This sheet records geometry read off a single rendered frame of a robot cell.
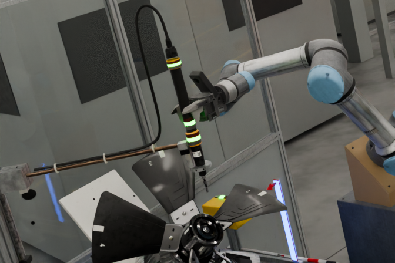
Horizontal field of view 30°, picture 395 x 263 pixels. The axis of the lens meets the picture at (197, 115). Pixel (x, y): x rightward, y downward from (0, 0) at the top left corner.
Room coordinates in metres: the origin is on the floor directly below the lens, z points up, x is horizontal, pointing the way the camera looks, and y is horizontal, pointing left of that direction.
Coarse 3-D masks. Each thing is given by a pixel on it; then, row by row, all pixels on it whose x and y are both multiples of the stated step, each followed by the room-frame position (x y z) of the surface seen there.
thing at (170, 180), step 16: (144, 160) 2.40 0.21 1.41; (160, 160) 2.39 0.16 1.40; (176, 160) 2.37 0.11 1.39; (144, 176) 2.37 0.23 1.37; (160, 176) 2.35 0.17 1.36; (176, 176) 2.33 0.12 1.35; (192, 176) 2.31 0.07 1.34; (160, 192) 2.31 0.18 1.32; (176, 192) 2.29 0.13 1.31; (192, 192) 2.27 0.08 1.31; (176, 208) 2.26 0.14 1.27
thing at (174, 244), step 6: (168, 228) 2.14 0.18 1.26; (174, 228) 2.15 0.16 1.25; (180, 228) 2.16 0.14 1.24; (168, 234) 2.14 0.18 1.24; (174, 234) 2.15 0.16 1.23; (180, 234) 2.16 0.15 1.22; (162, 240) 2.14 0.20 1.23; (168, 240) 2.14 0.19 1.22; (174, 240) 2.15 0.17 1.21; (162, 246) 2.14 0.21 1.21; (168, 246) 2.14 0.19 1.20; (174, 246) 2.15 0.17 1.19
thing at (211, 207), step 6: (216, 198) 2.76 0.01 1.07; (222, 198) 2.74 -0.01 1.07; (204, 204) 2.73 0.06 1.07; (210, 204) 2.71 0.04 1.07; (216, 204) 2.70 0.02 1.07; (204, 210) 2.72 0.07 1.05; (210, 210) 2.70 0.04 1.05; (216, 210) 2.68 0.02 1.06; (240, 222) 2.64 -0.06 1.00; (234, 228) 2.63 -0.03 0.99
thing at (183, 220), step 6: (186, 204) 2.25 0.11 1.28; (192, 204) 2.24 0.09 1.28; (180, 210) 2.25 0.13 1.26; (186, 210) 2.24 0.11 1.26; (192, 210) 2.23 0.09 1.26; (174, 216) 2.25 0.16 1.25; (180, 216) 2.24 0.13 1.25; (186, 216) 2.23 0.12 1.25; (192, 216) 2.22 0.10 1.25; (174, 222) 2.23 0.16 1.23; (180, 222) 2.22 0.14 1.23; (186, 222) 2.21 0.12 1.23
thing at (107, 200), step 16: (96, 208) 2.09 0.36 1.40; (112, 208) 2.11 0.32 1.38; (128, 208) 2.12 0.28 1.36; (96, 224) 2.07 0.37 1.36; (112, 224) 2.09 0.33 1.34; (128, 224) 2.10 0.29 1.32; (144, 224) 2.12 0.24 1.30; (160, 224) 2.13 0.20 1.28; (96, 240) 2.06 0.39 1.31; (112, 240) 2.08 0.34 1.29; (128, 240) 2.09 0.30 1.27; (144, 240) 2.11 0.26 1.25; (160, 240) 2.13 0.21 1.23; (96, 256) 2.04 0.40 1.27; (112, 256) 2.07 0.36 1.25; (128, 256) 2.09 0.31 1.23
